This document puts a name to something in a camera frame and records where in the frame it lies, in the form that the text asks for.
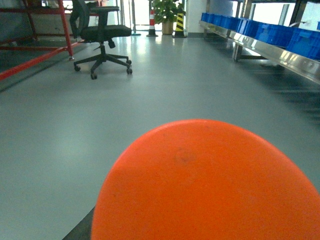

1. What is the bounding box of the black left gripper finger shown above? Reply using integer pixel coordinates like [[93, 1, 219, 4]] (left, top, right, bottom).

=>
[[62, 207, 95, 240]]

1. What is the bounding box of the black office chair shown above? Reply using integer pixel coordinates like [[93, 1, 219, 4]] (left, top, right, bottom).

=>
[[69, 0, 133, 80]]

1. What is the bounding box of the red white traffic cone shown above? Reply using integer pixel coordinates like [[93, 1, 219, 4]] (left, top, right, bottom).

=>
[[146, 9, 158, 37]]

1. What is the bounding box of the yellow black striped bollard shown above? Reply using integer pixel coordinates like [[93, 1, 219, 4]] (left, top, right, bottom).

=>
[[172, 12, 187, 38]]

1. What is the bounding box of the potted green plant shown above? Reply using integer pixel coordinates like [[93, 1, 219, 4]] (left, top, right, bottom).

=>
[[151, 0, 186, 35]]

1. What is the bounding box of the red metal table frame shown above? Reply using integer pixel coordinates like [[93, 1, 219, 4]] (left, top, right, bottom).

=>
[[0, 0, 83, 82]]

